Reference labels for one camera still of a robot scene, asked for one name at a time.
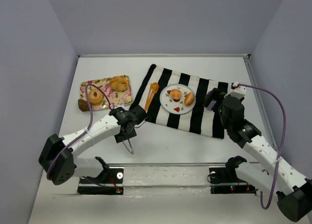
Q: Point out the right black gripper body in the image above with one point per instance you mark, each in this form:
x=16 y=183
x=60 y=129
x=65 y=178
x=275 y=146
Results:
x=211 y=100

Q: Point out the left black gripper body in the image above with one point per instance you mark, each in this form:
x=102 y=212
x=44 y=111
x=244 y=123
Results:
x=125 y=138

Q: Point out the glossy oval bun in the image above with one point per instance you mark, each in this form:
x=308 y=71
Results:
x=189 y=99

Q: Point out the small round bun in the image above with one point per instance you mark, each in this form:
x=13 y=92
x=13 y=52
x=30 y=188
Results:
x=176 y=94

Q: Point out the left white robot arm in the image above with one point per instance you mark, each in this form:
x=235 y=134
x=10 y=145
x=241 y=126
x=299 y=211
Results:
x=60 y=157

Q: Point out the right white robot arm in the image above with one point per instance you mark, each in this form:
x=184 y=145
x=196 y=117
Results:
x=290 y=189

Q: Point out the large twisted bread roll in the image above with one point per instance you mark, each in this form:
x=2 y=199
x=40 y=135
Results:
x=119 y=83

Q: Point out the dark brown chocolate bread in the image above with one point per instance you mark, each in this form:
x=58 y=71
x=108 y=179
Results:
x=84 y=105

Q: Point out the black white striped cloth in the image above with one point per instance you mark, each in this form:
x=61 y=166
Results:
x=199 y=120

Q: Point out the floral serving tray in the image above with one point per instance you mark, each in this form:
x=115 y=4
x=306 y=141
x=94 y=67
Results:
x=109 y=95

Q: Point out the watermelon pattern plate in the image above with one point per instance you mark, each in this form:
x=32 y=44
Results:
x=177 y=104

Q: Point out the sugared bagel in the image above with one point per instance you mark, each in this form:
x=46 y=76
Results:
x=95 y=96

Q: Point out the orange plastic spoon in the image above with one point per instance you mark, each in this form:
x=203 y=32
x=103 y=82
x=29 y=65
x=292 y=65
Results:
x=155 y=85

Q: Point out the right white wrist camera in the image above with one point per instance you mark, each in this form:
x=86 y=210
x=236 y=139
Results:
x=238 y=91

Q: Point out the metal table rail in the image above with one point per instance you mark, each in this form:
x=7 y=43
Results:
x=246 y=56

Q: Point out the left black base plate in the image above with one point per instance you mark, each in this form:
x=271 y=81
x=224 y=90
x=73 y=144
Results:
x=109 y=182

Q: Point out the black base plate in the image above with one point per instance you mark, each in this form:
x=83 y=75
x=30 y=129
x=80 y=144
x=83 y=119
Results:
x=109 y=182
x=224 y=181

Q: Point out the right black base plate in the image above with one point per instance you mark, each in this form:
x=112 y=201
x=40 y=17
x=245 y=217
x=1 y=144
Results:
x=224 y=181

